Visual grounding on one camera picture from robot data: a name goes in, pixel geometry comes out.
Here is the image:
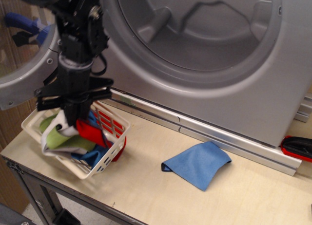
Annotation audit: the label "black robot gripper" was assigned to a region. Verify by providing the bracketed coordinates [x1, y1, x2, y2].
[34, 63, 113, 126]

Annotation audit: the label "red cloth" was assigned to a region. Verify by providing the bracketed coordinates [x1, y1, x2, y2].
[76, 119, 111, 148]

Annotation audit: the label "white plastic laundry basket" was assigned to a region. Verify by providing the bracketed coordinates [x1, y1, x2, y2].
[21, 102, 130, 179]

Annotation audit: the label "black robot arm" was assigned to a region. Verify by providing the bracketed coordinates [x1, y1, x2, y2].
[22, 0, 114, 126]

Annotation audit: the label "grey toy washing machine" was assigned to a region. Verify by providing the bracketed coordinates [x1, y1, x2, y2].
[100, 0, 312, 146]

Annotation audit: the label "white cloth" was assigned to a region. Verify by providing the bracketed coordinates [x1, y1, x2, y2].
[40, 111, 88, 157]

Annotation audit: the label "green cloth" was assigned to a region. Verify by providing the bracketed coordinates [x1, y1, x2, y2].
[39, 113, 96, 151]

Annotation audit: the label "blue cloth in basket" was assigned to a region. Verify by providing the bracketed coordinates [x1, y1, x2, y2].
[71, 111, 113, 168]

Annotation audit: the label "transparent round washer door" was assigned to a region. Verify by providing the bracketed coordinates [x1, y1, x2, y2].
[0, 0, 59, 110]

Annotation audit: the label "blue cloth on table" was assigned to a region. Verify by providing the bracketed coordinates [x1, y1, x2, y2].
[161, 142, 232, 191]

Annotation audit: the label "red and black tool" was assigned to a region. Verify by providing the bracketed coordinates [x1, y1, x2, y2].
[280, 136, 312, 162]

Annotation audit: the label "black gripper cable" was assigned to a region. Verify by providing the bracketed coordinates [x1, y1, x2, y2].
[90, 53, 108, 76]

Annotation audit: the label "grey metal table frame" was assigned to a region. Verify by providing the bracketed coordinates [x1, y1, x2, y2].
[1, 154, 144, 225]

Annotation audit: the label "aluminium extrusion rail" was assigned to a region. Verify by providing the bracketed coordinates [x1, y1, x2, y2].
[102, 90, 303, 176]

